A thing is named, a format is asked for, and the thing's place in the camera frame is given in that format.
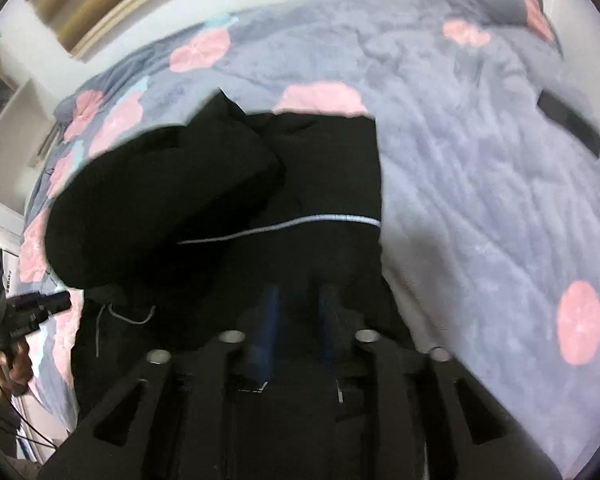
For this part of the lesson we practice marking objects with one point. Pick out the black phone on bed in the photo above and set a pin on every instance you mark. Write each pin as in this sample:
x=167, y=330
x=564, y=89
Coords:
x=564, y=115

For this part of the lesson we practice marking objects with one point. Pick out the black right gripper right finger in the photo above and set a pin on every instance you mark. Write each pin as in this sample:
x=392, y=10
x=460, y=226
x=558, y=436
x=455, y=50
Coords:
x=404, y=415

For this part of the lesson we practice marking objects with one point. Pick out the black hooded jacket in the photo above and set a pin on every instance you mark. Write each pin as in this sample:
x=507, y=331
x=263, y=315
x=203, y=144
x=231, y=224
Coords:
x=174, y=234

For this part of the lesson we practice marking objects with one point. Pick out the white shelf unit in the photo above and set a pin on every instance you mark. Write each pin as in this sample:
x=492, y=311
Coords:
x=27, y=130

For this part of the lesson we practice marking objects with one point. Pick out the grey-green left sleeve forearm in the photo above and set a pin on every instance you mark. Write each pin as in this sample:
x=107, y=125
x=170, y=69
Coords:
x=9, y=426

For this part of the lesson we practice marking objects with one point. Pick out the person's left hand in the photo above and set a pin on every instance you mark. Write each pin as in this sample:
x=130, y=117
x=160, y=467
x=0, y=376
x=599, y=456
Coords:
x=18, y=373

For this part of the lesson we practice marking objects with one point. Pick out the grey blanket with pink flowers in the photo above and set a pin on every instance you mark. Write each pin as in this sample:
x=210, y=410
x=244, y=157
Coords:
x=491, y=216

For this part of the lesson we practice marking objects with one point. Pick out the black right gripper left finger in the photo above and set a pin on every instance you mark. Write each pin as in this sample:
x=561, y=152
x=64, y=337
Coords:
x=194, y=416

